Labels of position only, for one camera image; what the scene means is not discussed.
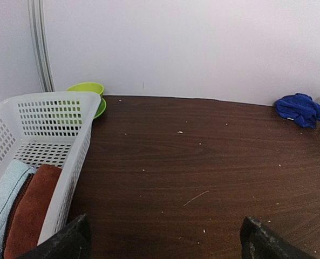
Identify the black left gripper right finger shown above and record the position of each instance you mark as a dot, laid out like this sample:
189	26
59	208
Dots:
259	241

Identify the lime green bowl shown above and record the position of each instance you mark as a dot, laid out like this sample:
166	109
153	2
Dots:
92	87

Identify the left aluminium corner post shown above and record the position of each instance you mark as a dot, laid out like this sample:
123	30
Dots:
38	34

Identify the rust brown folded towel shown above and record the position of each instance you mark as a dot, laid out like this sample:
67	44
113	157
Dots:
29	210

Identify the light blue folded towel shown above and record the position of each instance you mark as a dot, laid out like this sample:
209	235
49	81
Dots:
11	182

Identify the white plastic perforated basket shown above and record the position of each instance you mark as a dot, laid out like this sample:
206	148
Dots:
51	128

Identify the blue crumpled cloth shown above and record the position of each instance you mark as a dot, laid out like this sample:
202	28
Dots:
299	108

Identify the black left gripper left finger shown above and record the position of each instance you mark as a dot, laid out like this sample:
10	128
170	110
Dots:
72	242

